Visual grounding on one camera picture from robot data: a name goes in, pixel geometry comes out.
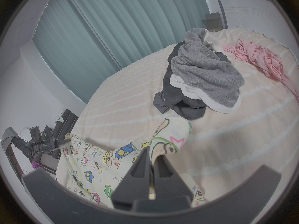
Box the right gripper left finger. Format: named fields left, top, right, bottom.
left=112, top=146, right=151, bottom=211

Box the white printed pyjama top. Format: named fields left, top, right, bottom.
left=56, top=118, right=207, bottom=207

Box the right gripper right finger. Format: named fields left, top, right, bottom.
left=154, top=155, right=194, bottom=208

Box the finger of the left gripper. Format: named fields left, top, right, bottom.
left=56, top=137, right=72, bottom=147

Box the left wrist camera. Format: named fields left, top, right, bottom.
left=43, top=125, right=54, bottom=138

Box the grey bedside table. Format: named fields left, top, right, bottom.
left=202, top=12, right=225, bottom=31

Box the pile of clothes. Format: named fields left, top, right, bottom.
left=152, top=28, right=245, bottom=121

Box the pink garment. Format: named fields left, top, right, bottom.
left=223, top=39, right=299, bottom=108

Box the blue-green curtain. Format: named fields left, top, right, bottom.
left=64, top=0, right=211, bottom=70
left=32, top=0, right=123, bottom=105

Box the bed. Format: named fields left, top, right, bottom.
left=41, top=0, right=299, bottom=207

